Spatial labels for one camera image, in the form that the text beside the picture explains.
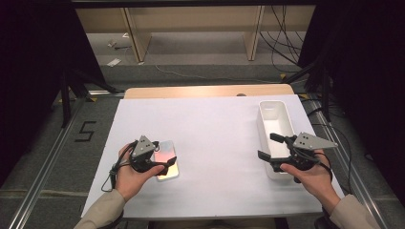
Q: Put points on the white paper scrap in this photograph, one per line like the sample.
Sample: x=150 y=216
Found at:
x=114 y=62

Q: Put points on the white board sheet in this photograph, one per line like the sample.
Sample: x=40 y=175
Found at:
x=216 y=143

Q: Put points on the beige wooden desk unit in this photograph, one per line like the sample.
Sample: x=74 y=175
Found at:
x=191 y=19

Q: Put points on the person's right hand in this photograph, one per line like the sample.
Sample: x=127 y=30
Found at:
x=315 y=184

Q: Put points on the person's left hand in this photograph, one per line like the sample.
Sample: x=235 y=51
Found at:
x=127 y=179

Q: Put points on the white plastic bin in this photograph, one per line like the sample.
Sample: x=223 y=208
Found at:
x=275 y=119

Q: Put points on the black curtain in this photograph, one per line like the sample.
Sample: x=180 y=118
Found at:
x=375 y=63
x=25 y=63

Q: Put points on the black metal stand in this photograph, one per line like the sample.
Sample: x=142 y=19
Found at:
x=66 y=105
x=324 y=95

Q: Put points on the aluminium floor rail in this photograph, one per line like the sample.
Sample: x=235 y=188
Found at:
x=356 y=184
x=47 y=165

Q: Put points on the yellow tape piece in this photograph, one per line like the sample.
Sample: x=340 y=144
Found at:
x=282 y=76
x=91 y=99
x=304 y=96

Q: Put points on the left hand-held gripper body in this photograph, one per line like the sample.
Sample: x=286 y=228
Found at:
x=142 y=147

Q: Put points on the small white debris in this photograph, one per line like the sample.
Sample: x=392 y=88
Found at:
x=111 y=43

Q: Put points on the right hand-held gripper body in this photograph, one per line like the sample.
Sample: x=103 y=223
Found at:
x=310 y=142

